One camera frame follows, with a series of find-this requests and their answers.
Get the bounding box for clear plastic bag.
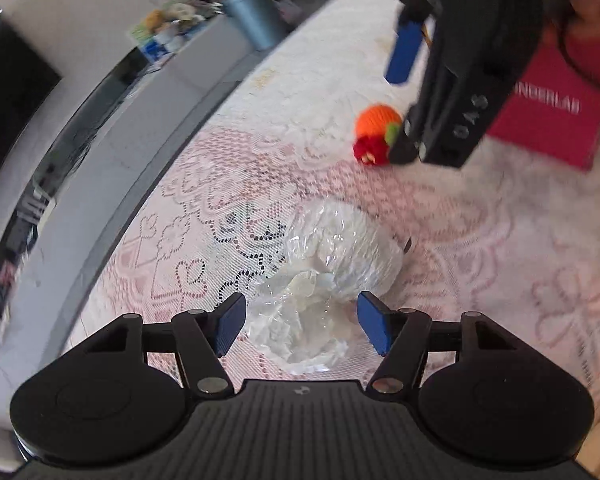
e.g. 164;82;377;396
244;199;407;377

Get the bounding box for white router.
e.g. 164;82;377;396
17;185;57;223

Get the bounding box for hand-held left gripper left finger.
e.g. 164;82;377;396
87;292;248;397

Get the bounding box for orange and red knitted toy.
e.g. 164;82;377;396
352;103;405;167

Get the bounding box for pink lace tablecloth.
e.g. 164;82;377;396
62;0;600;413

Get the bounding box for grey metal trash bin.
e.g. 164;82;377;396
222;0;289;52

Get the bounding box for black wall television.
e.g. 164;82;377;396
0;6;64;202

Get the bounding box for red box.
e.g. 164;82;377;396
484;27;600;174

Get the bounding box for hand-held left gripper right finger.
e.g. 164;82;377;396
356;290;519;397

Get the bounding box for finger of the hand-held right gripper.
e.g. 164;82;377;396
387;105;429;166
384;0;439;87

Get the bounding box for group of plush toys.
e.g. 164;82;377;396
126;0;223;63

